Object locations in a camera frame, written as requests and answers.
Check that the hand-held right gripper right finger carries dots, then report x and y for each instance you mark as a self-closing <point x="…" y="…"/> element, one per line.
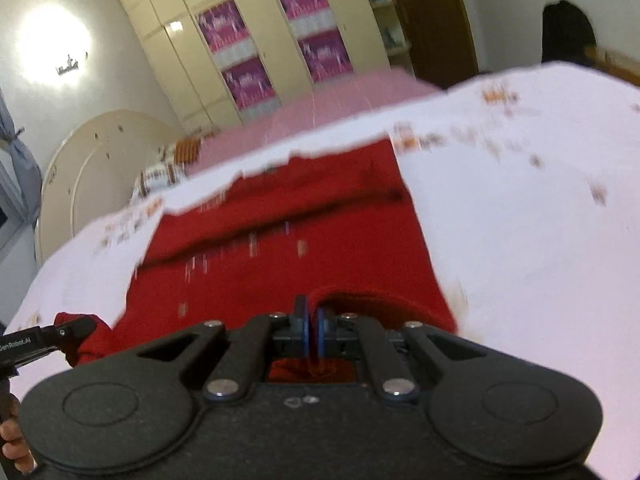
<point x="320" y="332"/>

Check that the cream corner shelf unit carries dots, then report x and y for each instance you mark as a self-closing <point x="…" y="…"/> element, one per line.
<point x="395" y="15"/>

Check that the white floral quilt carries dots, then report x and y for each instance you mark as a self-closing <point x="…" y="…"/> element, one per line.
<point x="525" y="235"/>

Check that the wall lamp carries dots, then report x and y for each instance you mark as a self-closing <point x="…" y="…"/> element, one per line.
<point x="70" y="65"/>

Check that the orange striped cushion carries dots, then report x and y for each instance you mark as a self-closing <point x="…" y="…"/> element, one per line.
<point x="187" y="149"/>

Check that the cream round headboard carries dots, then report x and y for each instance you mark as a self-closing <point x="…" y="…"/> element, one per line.
<point x="85" y="170"/>

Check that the pink bed sheet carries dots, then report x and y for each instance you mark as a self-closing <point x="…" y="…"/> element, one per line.
<point x="340" y="105"/>

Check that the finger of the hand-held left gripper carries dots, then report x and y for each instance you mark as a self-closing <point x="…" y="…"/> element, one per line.
<point x="75" y="330"/>

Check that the brown wooden door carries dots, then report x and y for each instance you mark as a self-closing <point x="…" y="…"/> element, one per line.
<point x="435" y="20"/>

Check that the plaid patterned pillow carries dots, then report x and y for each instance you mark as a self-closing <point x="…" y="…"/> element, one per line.
<point x="152" y="182"/>

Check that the red beaded sweater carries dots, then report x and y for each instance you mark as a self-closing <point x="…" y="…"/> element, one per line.
<point x="300" y="240"/>

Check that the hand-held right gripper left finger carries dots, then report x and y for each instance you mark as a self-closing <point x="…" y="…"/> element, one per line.
<point x="300" y="322"/>

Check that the grey curtain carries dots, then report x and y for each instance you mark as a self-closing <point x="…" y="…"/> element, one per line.
<point x="22" y="170"/>

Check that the small patterned pillow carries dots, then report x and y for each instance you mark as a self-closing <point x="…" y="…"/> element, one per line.
<point x="166" y="155"/>

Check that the person's left hand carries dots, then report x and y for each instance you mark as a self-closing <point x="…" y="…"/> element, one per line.
<point x="15" y="447"/>

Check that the cream wardrobe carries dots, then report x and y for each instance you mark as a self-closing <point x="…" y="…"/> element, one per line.
<point x="175" y="0"/>

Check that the wooden television stand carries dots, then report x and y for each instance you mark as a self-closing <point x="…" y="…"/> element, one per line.
<point x="617" y="65"/>

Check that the black jacket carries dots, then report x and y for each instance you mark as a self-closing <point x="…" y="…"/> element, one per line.
<point x="567" y="35"/>

